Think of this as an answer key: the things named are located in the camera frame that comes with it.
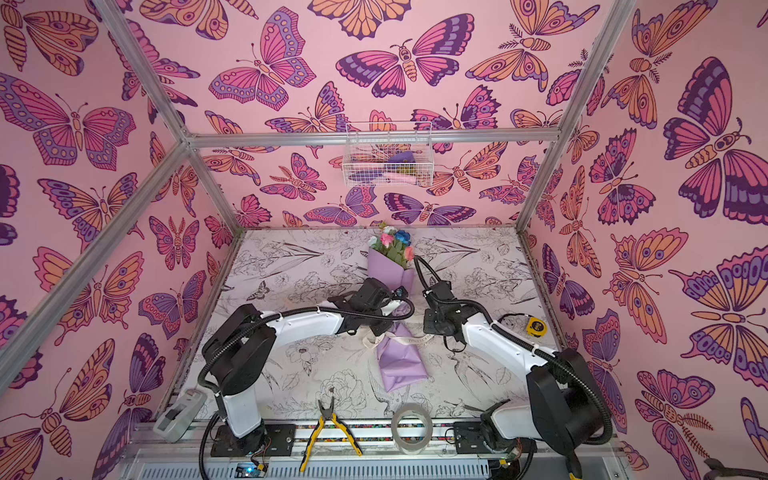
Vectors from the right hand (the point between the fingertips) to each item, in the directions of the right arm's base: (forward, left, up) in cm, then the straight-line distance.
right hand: (434, 318), depth 88 cm
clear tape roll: (-32, +7, -5) cm, 33 cm away
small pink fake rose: (+30, +14, +2) cm, 34 cm away
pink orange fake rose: (+27, +7, -2) cm, 28 cm away
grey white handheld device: (-28, +66, -2) cm, 72 cm away
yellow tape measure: (-1, -31, -4) cm, 31 cm away
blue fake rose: (+31, +9, +3) cm, 32 cm away
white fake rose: (+32, +20, 0) cm, 38 cm away
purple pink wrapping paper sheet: (-10, +10, -3) cm, 15 cm away
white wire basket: (+44, +14, +27) cm, 54 cm away
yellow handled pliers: (-24, +29, -6) cm, 39 cm away
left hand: (+2, +12, -1) cm, 12 cm away
